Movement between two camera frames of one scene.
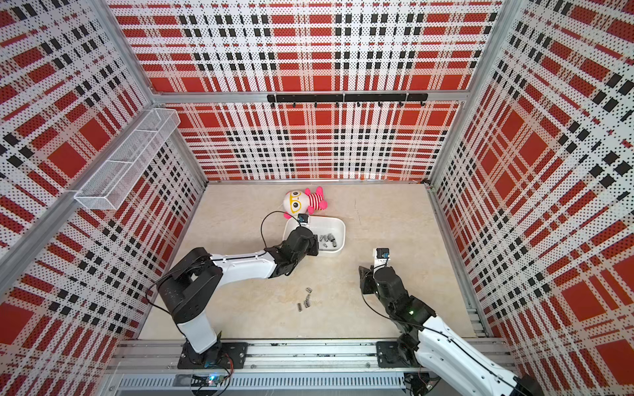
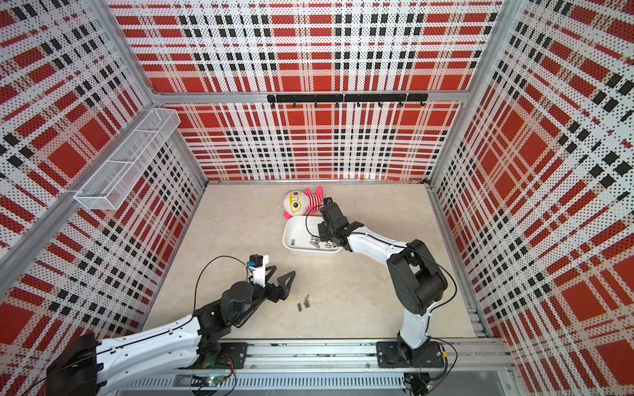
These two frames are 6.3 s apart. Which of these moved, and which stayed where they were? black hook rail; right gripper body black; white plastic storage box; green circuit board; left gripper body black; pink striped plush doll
Moved: right gripper body black; left gripper body black
Stayed: white plastic storage box; black hook rail; green circuit board; pink striped plush doll
